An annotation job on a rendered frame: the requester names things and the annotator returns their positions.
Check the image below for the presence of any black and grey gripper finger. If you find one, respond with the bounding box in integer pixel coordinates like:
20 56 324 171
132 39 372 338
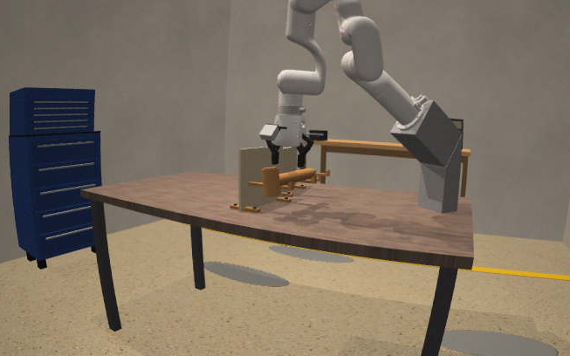
296 134 314 168
266 140 280 165

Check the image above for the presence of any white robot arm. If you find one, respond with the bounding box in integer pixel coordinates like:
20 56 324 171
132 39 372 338
259 0 428 141

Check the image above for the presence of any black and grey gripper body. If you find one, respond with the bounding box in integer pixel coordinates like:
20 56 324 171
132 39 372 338
273 113 306 147

